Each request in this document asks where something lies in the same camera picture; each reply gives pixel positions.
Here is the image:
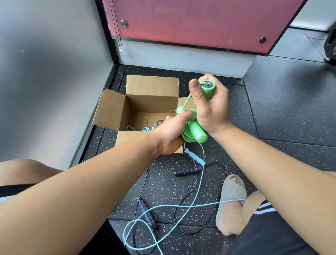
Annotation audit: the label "person's left hand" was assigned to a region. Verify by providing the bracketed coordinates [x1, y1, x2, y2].
[152, 110, 197, 156]

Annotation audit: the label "person's right hand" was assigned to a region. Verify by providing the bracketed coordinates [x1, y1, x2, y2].
[189, 73, 234, 136]

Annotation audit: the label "grey jump rope white handles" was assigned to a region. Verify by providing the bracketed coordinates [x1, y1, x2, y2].
[124, 109, 178, 132]

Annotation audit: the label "green jump rope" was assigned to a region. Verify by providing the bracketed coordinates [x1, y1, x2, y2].
[176, 80, 216, 144]

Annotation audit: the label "black jump rope blue-striped handles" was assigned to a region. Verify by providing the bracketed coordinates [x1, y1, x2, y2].
[132, 161, 227, 255]

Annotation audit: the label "brown cardboard box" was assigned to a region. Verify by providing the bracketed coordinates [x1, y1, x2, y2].
[92, 75, 197, 154]

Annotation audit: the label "person's right forearm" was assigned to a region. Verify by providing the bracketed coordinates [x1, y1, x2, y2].
[210, 125, 336, 255]

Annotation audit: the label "person's left forearm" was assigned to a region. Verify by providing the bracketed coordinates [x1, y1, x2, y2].
[0, 131, 163, 255]

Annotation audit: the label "grey right slipper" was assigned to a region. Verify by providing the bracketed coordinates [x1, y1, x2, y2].
[216, 174, 248, 232]

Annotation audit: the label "pink glass panel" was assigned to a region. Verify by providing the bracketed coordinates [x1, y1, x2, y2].
[102, 0, 308, 56]

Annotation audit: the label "black gym equipment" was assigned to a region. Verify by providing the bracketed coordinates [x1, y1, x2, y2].
[323, 23, 336, 66]

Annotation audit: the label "black white-striped shorts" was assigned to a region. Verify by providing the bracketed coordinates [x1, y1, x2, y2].
[0, 184, 320, 255]

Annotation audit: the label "thin blind pull cord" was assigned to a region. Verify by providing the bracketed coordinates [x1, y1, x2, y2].
[107, 0, 126, 63]

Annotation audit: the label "black wall edge trim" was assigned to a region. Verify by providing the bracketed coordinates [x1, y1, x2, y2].
[69, 0, 121, 168]

